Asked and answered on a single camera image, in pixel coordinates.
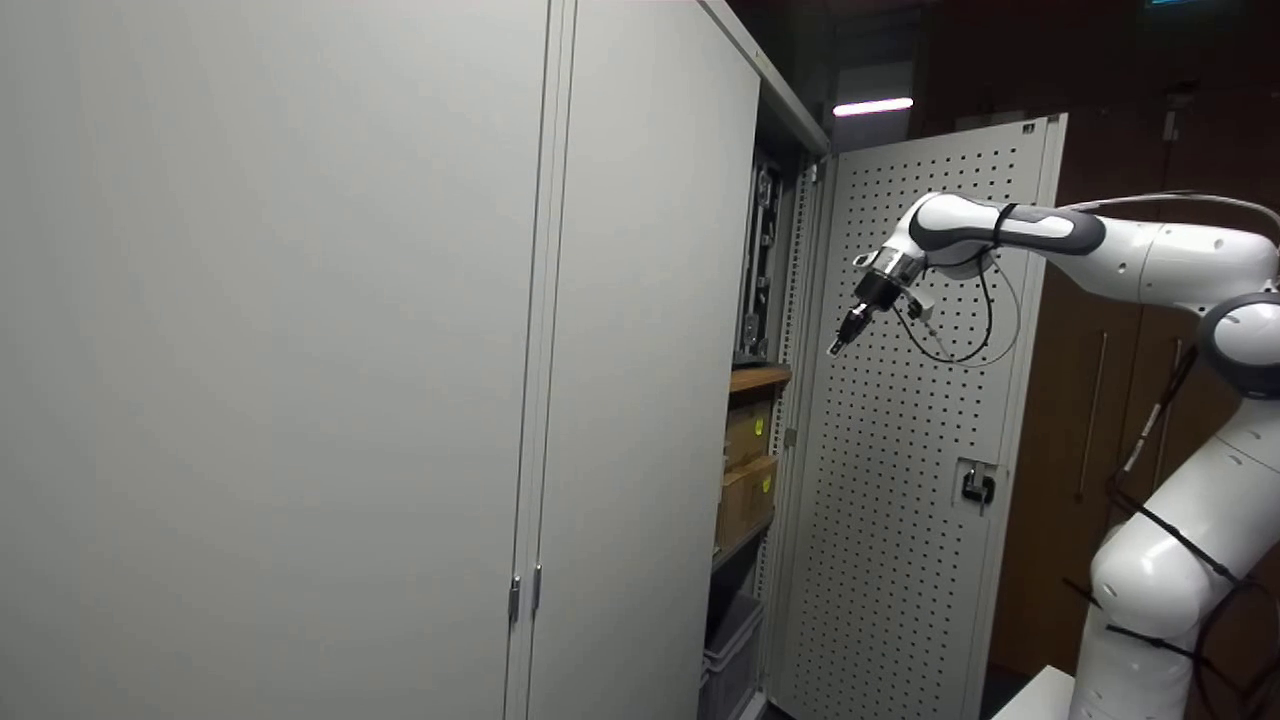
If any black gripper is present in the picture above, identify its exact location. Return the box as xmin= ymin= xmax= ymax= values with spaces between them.
xmin=829 ymin=243 xmax=922 ymax=357

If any grey cabinet door perforated inside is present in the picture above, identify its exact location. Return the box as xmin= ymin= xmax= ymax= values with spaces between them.
xmin=762 ymin=107 xmax=1070 ymax=720

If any plain grey cabinet door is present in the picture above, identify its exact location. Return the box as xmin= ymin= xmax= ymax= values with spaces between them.
xmin=521 ymin=0 xmax=767 ymax=720

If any wooden cabinet shelf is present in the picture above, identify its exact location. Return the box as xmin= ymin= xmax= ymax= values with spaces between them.
xmin=725 ymin=361 xmax=796 ymax=398

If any metal frames stored upright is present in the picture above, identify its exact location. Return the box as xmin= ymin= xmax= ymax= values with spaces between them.
xmin=731 ymin=140 xmax=809 ymax=368

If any large cardboard box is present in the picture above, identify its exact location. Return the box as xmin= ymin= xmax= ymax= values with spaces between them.
xmin=710 ymin=455 xmax=784 ymax=558

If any ceiling strip light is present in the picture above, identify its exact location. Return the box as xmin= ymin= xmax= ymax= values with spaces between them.
xmin=829 ymin=93 xmax=919 ymax=125

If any grey plastic storage box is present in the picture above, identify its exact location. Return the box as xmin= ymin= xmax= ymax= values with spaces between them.
xmin=699 ymin=600 xmax=770 ymax=720

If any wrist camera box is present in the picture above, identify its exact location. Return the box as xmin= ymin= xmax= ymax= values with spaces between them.
xmin=886 ymin=277 xmax=940 ymax=329

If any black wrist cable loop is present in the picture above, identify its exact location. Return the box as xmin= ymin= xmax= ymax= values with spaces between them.
xmin=893 ymin=254 xmax=1002 ymax=368

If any black door lock handle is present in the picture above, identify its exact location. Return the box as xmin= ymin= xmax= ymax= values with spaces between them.
xmin=951 ymin=452 xmax=1002 ymax=516

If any grey metal cabinet frame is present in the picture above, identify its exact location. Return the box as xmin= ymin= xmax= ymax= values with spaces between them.
xmin=697 ymin=0 xmax=837 ymax=720

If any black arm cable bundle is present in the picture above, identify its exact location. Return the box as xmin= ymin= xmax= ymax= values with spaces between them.
xmin=1060 ymin=189 xmax=1280 ymax=710

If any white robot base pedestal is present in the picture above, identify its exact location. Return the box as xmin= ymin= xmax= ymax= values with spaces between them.
xmin=989 ymin=663 xmax=1087 ymax=720

